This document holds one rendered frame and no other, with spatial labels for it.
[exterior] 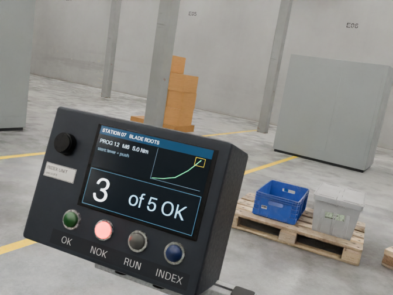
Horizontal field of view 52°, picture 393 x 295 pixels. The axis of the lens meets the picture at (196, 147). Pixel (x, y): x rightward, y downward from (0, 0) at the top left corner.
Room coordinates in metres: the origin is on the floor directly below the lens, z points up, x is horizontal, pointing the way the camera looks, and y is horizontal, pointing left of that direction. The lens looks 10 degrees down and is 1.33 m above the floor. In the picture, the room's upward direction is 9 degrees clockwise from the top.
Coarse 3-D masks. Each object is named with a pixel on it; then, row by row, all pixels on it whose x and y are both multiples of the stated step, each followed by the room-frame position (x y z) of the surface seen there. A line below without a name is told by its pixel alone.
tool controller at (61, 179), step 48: (48, 144) 0.55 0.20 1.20; (96, 144) 0.53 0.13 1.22; (144, 144) 0.51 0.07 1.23; (192, 144) 0.49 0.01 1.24; (48, 192) 0.53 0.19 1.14; (144, 192) 0.49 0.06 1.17; (192, 192) 0.47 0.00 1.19; (48, 240) 0.51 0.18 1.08; (96, 240) 0.49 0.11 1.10; (192, 240) 0.45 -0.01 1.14; (192, 288) 0.44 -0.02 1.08
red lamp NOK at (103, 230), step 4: (104, 220) 0.49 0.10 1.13; (96, 224) 0.49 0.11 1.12; (100, 224) 0.49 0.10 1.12; (104, 224) 0.48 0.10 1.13; (108, 224) 0.49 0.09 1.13; (96, 228) 0.48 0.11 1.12; (100, 228) 0.48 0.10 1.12; (104, 228) 0.48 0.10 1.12; (108, 228) 0.48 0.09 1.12; (112, 228) 0.48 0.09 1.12; (96, 232) 0.48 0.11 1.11; (100, 232) 0.48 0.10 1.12; (104, 232) 0.48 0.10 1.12; (108, 232) 0.48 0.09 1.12; (112, 232) 0.48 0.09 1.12; (96, 236) 0.49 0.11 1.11; (100, 236) 0.48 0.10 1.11; (104, 236) 0.48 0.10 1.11; (108, 236) 0.48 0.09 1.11; (104, 240) 0.48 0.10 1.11
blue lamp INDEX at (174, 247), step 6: (168, 246) 0.46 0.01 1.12; (174, 246) 0.45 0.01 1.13; (180, 246) 0.45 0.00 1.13; (168, 252) 0.45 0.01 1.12; (174, 252) 0.45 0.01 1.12; (180, 252) 0.45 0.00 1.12; (168, 258) 0.45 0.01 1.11; (174, 258) 0.45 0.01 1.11; (180, 258) 0.45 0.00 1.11; (174, 264) 0.45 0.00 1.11
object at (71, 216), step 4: (68, 212) 0.50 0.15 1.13; (72, 212) 0.50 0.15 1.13; (76, 212) 0.50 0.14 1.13; (64, 216) 0.50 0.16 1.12; (68, 216) 0.50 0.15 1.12; (72, 216) 0.50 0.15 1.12; (76, 216) 0.50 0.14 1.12; (80, 216) 0.50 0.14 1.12; (64, 220) 0.50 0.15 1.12; (68, 220) 0.50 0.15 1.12; (72, 220) 0.50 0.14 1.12; (76, 220) 0.50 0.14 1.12; (80, 220) 0.50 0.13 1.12; (64, 224) 0.50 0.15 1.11; (68, 224) 0.50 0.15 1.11; (72, 224) 0.50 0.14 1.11; (76, 224) 0.50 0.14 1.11; (68, 228) 0.50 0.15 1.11; (72, 228) 0.50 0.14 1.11; (76, 228) 0.50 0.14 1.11
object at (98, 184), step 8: (96, 168) 0.52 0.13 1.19; (88, 176) 0.52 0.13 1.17; (96, 176) 0.51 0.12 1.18; (104, 176) 0.51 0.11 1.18; (112, 176) 0.51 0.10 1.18; (120, 176) 0.50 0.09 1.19; (88, 184) 0.51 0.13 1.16; (96, 184) 0.51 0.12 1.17; (104, 184) 0.51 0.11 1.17; (112, 184) 0.50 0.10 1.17; (88, 192) 0.51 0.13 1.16; (96, 192) 0.51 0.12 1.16; (104, 192) 0.50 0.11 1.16; (112, 192) 0.50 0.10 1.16; (88, 200) 0.51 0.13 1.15; (96, 200) 0.50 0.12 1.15; (104, 200) 0.50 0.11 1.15; (112, 200) 0.50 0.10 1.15; (104, 208) 0.50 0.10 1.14; (112, 208) 0.49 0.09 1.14
